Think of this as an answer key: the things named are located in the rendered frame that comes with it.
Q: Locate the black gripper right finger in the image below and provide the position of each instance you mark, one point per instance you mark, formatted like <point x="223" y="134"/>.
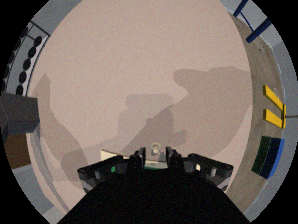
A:
<point x="215" y="171"/>

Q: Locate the green and white chessboard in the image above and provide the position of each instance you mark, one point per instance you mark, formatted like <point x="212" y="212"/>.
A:
<point x="150" y="164"/>

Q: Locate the white pawn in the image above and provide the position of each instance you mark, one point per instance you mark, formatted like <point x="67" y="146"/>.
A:
<point x="155" y="146"/>

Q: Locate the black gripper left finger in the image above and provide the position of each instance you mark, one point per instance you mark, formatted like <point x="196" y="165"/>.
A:
<point x="93" y="174"/>

